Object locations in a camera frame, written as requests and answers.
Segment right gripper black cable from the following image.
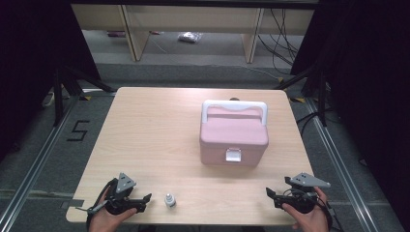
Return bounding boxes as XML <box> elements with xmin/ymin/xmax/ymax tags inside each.
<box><xmin>317</xmin><ymin>192</ymin><xmax>345</xmax><ymax>232</ymax></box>

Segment person's left hand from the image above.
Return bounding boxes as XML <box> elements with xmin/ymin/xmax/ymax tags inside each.
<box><xmin>88</xmin><ymin>195</ymin><xmax>138</xmax><ymax>232</ymax></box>

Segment pink box with white handle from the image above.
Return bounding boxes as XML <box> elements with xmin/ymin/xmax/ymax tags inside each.
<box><xmin>198</xmin><ymin>99</ymin><xmax>270</xmax><ymax>167</ymax></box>

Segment black floor cables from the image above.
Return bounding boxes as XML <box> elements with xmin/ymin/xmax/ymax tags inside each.
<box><xmin>256</xmin><ymin>8</ymin><xmax>300</xmax><ymax>75</ymax></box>

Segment clear plastic bag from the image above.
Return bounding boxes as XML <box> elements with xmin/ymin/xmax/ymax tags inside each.
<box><xmin>177</xmin><ymin>31</ymin><xmax>203</xmax><ymax>44</ymax></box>

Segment black cable by stand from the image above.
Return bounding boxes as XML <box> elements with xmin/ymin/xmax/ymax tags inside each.
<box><xmin>295</xmin><ymin>110</ymin><xmax>327</xmax><ymax>137</ymax></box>

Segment black metal stand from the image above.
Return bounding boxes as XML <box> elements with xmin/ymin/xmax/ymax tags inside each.
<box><xmin>52</xmin><ymin>65</ymin><xmax>118</xmax><ymax>128</ymax></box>
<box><xmin>273</xmin><ymin>63</ymin><xmax>329</xmax><ymax>128</ymax></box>

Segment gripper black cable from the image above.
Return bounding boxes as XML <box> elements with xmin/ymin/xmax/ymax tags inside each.
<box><xmin>75</xmin><ymin>178</ymin><xmax>119</xmax><ymax>232</ymax></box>
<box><xmin>317</xmin><ymin>192</ymin><xmax>345</xmax><ymax>232</ymax></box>

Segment metal floor rail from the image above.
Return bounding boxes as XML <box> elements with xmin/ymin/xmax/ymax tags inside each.
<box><xmin>0</xmin><ymin>95</ymin><xmax>81</xmax><ymax>232</ymax></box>
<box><xmin>304</xmin><ymin>97</ymin><xmax>379</xmax><ymax>232</ymax></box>

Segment small white bottle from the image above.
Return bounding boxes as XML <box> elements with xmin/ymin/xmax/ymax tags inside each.
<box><xmin>163</xmin><ymin>192</ymin><xmax>178</xmax><ymax>210</ymax></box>

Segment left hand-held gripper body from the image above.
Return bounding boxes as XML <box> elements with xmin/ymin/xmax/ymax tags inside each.
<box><xmin>104</xmin><ymin>172</ymin><xmax>143</xmax><ymax>216</ymax></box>

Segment person's right hand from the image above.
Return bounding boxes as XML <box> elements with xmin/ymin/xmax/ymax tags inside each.
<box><xmin>281</xmin><ymin>187</ymin><xmax>331</xmax><ymax>232</ymax></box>

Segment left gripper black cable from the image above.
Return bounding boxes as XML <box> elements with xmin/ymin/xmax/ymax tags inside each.
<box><xmin>75</xmin><ymin>178</ymin><xmax>119</xmax><ymax>232</ymax></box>

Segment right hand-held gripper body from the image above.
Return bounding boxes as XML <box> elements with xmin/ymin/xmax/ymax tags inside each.
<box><xmin>282</xmin><ymin>171</ymin><xmax>332</xmax><ymax>215</ymax></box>

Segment white coiled cable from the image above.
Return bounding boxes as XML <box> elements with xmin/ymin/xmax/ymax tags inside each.
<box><xmin>41</xmin><ymin>91</ymin><xmax>56</xmax><ymax>108</ymax></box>

